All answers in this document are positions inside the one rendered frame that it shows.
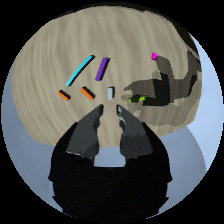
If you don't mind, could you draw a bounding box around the purple rod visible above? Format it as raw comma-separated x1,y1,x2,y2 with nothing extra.
95,57,107,81

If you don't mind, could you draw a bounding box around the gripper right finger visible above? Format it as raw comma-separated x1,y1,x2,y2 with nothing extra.
117,104,172,183

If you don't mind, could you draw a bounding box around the magenta rod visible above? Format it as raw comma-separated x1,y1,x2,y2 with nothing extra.
151,53,157,60

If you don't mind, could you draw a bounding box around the lime green rod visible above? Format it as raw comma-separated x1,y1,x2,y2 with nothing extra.
129,95,147,103

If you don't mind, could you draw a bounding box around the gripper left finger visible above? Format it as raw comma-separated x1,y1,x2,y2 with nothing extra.
48,104,103,182

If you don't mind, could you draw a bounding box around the turquoise rod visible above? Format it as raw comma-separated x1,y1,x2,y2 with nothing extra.
65,55,93,87

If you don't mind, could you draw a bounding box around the orange rod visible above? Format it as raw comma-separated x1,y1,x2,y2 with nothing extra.
58,90,69,101
80,87,94,100

